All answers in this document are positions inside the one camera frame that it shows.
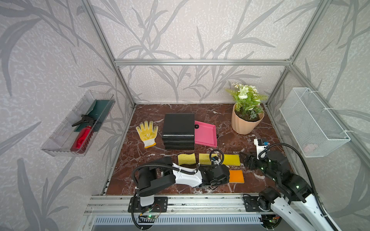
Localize yellow cellulose sponge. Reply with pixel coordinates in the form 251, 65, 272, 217
198, 154, 212, 166

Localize orange foam sponge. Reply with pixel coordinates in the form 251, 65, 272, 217
229, 170, 245, 183

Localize bright yellow foam sponge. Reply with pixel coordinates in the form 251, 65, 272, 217
223, 154, 241, 167

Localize wavy yellow cloth sponge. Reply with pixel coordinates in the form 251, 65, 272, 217
177, 153, 197, 166

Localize pink bottom drawer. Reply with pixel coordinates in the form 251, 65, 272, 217
195, 121, 217, 148

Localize black drawer unit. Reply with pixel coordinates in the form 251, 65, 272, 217
162, 113, 195, 150

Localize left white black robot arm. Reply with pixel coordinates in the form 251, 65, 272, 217
131, 157, 230, 207

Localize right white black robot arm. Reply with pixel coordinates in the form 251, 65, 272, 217
242, 151, 341, 231

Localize beige plant pot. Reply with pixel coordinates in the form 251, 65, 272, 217
231, 104, 265, 135

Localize green artificial plant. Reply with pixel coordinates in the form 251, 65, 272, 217
226, 83, 268, 122

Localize yellow work glove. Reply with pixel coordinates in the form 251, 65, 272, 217
136, 120, 158, 149

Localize dark green cloth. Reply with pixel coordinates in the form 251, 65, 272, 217
75, 100, 115, 132

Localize red black pruning shears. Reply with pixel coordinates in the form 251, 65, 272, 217
70, 115, 97, 154

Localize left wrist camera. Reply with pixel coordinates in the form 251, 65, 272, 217
210, 156, 221, 167

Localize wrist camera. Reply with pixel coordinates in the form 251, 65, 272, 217
253, 139, 269, 160
210, 156, 221, 167

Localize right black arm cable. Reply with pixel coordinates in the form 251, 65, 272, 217
258, 142, 340, 231

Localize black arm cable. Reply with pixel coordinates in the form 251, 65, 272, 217
130, 149, 225, 229
258, 142, 340, 231

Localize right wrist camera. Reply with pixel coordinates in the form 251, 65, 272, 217
253, 139, 269, 160

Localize white wire mesh basket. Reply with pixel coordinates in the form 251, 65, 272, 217
280, 88, 351, 158

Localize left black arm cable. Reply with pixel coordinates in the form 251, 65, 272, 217
130, 149, 225, 229

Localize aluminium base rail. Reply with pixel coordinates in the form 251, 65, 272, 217
83, 193, 333, 216

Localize clear plastic wall tray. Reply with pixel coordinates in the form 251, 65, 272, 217
41, 90, 116, 157

